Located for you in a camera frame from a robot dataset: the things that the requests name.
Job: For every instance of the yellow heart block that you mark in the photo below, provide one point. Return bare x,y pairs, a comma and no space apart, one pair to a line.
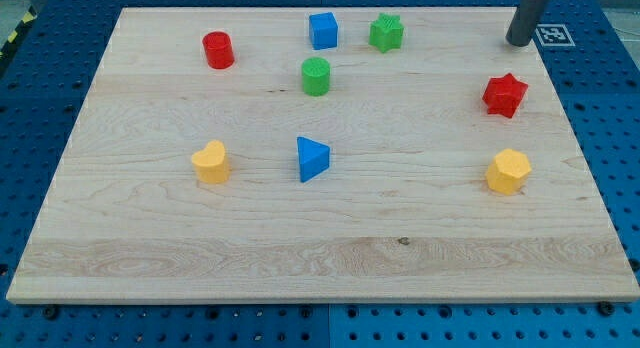
211,164

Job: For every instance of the green cylinder block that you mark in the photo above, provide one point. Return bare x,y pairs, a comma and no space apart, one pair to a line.
315,76

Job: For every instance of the black bolt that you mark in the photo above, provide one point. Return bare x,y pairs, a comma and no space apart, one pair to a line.
605,308
50,312

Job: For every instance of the blue triangle block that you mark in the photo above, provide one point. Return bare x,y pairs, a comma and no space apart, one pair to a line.
313,158

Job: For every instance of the red cylinder block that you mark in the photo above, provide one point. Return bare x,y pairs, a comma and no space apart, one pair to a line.
218,50

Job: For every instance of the yellow hexagon block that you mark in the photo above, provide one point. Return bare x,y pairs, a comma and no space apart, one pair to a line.
508,171

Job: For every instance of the black bolt front right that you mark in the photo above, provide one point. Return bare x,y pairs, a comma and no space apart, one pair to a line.
605,308

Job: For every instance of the red star block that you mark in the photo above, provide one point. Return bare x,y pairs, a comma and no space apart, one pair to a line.
503,95

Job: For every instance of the yellow black hazard tape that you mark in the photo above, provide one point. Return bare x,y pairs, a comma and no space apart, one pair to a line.
17,36

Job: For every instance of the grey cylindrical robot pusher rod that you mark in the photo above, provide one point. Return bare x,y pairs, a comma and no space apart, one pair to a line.
524,22

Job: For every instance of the light wooden board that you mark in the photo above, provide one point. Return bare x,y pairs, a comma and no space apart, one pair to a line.
403,213

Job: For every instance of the green star block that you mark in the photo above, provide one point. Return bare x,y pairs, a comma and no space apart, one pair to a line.
386,32

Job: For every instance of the black bolt front left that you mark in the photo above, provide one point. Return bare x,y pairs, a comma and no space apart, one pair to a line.
50,312

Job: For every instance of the blue cube block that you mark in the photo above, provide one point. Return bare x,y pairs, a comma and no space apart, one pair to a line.
323,31

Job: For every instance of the white fiducial marker tag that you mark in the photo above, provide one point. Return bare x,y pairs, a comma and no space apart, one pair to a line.
554,35

